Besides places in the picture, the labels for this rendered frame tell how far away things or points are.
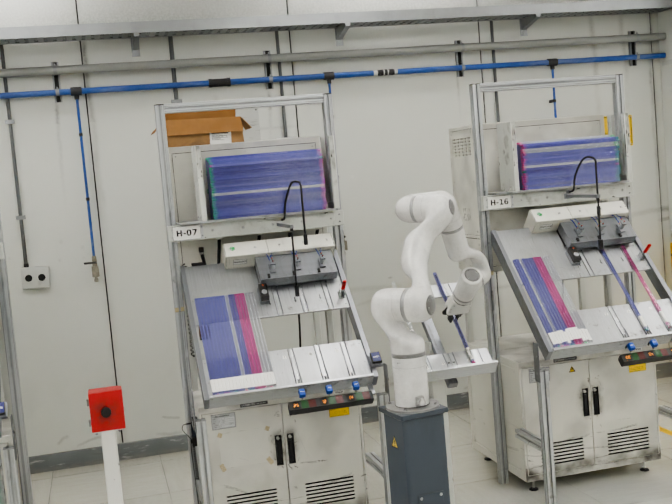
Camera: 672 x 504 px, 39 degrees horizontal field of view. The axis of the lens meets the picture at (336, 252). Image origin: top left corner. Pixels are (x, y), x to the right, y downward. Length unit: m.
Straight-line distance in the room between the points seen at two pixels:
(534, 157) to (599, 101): 1.97
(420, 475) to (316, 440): 0.90
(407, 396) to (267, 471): 1.03
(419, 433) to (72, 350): 2.80
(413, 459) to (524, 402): 1.22
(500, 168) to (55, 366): 2.74
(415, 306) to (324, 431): 1.10
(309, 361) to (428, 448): 0.74
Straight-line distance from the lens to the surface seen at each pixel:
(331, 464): 4.26
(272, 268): 4.12
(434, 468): 3.44
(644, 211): 6.64
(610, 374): 4.68
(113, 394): 3.87
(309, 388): 3.84
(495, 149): 4.71
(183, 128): 4.48
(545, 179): 4.60
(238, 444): 4.15
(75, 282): 5.65
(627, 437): 4.80
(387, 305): 3.34
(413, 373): 3.36
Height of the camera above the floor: 1.54
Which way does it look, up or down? 5 degrees down
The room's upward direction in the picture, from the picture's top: 5 degrees counter-clockwise
